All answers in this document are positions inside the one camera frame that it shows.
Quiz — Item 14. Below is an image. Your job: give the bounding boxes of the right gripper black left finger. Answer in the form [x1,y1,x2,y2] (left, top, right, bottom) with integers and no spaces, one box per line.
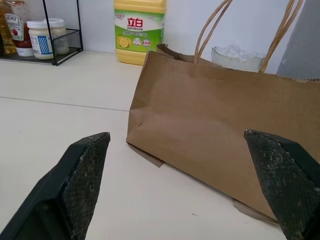
[0,131,111,240]

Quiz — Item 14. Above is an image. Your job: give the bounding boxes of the brown paper bag with handles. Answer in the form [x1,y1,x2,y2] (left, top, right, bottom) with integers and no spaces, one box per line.
[125,0,320,223]

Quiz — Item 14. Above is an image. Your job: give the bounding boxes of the grey partition panel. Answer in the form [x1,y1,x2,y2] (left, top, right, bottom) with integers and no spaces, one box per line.
[276,0,320,81]

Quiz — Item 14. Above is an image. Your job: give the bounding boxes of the white-lidded mayonnaise jar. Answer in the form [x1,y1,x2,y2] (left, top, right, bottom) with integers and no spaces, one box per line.
[43,18,70,56]

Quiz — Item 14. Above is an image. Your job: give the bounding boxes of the Heinz ketchup squeeze bottle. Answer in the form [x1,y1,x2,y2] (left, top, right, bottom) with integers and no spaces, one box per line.
[4,13,35,57]

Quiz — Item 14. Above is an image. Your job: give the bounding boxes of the black wire rack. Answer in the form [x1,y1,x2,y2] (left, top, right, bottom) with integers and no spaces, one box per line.
[0,0,84,67]

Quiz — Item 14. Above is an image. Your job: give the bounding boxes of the yellow dish detergent bottle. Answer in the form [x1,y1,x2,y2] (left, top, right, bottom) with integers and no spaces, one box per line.
[113,0,168,66]

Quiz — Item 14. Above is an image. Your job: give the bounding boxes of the white cups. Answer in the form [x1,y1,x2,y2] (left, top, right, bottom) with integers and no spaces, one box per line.
[26,20,55,60]

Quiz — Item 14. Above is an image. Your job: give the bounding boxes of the clear glass bowl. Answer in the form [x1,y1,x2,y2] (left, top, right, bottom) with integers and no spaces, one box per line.
[211,44,266,74]

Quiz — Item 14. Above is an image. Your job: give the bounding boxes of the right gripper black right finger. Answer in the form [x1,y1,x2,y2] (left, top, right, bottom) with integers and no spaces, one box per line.
[243,129,320,240]

